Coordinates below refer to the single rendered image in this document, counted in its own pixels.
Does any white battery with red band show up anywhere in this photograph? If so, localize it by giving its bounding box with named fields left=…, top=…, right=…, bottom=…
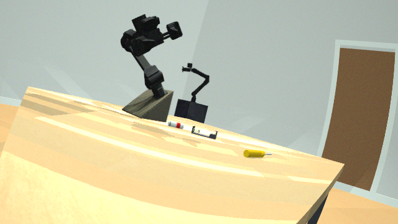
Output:
left=168, top=121, right=184, bottom=129

